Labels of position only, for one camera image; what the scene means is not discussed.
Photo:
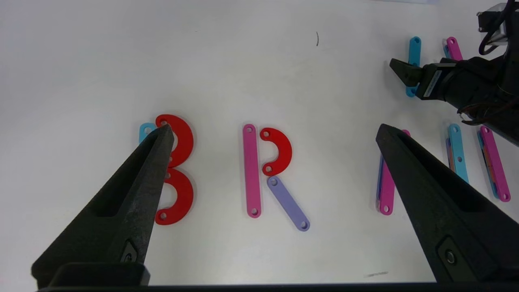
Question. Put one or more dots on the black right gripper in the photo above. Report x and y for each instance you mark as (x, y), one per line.
(458, 83)

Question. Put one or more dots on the pink bar with holes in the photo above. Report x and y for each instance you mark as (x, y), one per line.
(251, 174)
(454, 48)
(386, 190)
(406, 132)
(495, 166)

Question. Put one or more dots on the blue bar with orange hole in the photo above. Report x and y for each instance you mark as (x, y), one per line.
(459, 156)

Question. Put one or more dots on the small red arc piece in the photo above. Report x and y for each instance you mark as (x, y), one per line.
(285, 152)

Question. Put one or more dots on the large red arc piece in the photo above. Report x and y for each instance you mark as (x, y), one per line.
(185, 140)
(183, 198)

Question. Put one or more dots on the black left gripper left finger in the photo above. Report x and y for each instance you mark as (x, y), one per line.
(121, 211)

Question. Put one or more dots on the long light blue flat bar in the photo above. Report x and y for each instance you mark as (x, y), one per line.
(145, 133)

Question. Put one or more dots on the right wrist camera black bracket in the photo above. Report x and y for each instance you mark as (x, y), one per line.
(496, 18)

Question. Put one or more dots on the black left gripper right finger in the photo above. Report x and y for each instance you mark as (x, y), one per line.
(446, 215)

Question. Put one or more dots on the short purple bar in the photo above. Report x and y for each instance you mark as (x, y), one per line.
(288, 205)

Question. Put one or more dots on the short blue bar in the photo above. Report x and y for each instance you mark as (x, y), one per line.
(414, 48)

